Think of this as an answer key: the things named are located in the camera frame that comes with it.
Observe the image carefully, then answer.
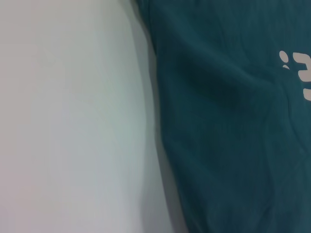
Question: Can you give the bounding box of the teal t-shirt with FREE print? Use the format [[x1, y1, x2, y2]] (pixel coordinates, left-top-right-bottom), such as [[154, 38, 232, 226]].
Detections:
[[135, 0, 311, 233]]

